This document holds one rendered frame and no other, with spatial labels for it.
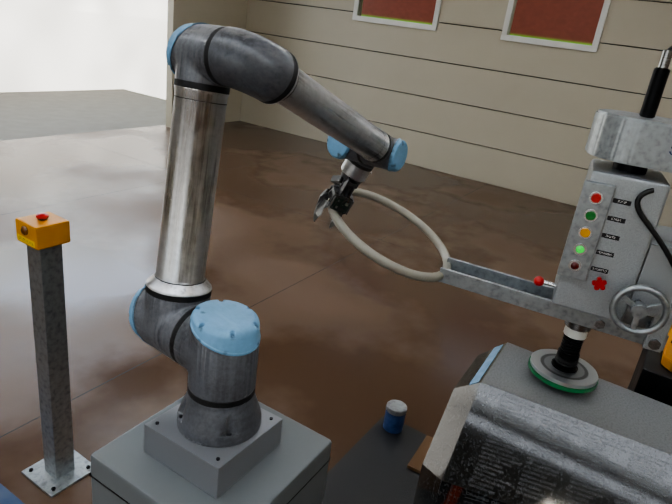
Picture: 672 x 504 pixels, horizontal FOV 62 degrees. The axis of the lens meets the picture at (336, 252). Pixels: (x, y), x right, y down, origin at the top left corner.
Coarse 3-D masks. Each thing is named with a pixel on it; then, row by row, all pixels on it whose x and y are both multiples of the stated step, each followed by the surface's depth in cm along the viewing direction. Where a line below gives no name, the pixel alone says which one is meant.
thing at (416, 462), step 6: (426, 438) 270; (432, 438) 271; (426, 444) 266; (420, 450) 262; (426, 450) 262; (414, 456) 258; (420, 456) 258; (414, 462) 254; (420, 462) 254; (414, 468) 251; (420, 468) 251
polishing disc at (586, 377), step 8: (536, 352) 192; (544, 352) 192; (552, 352) 193; (536, 360) 187; (544, 360) 187; (584, 360) 191; (536, 368) 182; (544, 368) 183; (552, 368) 183; (584, 368) 186; (592, 368) 187; (544, 376) 180; (552, 376) 179; (560, 376) 179; (568, 376) 180; (576, 376) 181; (584, 376) 181; (592, 376) 182; (560, 384) 177; (568, 384) 176; (576, 384) 176; (584, 384) 177; (592, 384) 178
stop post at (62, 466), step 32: (32, 224) 182; (64, 224) 188; (32, 256) 189; (32, 288) 194; (64, 320) 202; (64, 352) 206; (64, 384) 211; (64, 416) 215; (64, 448) 220; (32, 480) 220; (64, 480) 222
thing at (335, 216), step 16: (368, 192) 210; (400, 208) 214; (336, 224) 180; (416, 224) 213; (352, 240) 175; (432, 240) 209; (368, 256) 174; (448, 256) 199; (400, 272) 175; (416, 272) 177
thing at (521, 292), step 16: (448, 272) 185; (464, 272) 194; (480, 272) 192; (496, 272) 190; (464, 288) 184; (480, 288) 182; (496, 288) 180; (512, 288) 179; (528, 288) 187; (544, 288) 185; (528, 304) 178; (544, 304) 176; (576, 320) 173; (592, 320) 171; (608, 320) 170; (624, 320) 178; (640, 320) 177; (624, 336) 169; (640, 336) 167
